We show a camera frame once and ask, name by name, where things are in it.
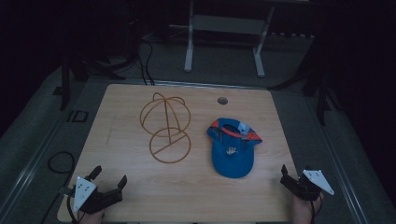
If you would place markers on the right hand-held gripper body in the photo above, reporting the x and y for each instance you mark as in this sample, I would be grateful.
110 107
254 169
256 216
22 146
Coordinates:
306 189

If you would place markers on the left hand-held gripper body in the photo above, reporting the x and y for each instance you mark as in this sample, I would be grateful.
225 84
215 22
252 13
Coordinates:
93 199

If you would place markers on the blue baseball cap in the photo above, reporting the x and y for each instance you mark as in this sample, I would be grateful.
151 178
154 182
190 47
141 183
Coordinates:
232 161

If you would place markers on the person's left hand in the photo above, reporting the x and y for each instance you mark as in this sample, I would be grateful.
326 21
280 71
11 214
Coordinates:
91 218

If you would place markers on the person's right hand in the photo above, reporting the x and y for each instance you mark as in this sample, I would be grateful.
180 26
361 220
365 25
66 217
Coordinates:
303 211

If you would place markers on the black stand with legs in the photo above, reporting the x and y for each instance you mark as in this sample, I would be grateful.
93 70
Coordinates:
65 87
322 93

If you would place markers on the grey round table grommet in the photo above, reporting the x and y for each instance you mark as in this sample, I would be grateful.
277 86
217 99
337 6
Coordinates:
222 100

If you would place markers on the black rectangular floor bracket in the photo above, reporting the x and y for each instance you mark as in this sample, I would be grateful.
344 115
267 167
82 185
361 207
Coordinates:
77 116

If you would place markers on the white metal desk frame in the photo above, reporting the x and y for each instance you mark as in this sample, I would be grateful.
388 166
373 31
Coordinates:
224 24

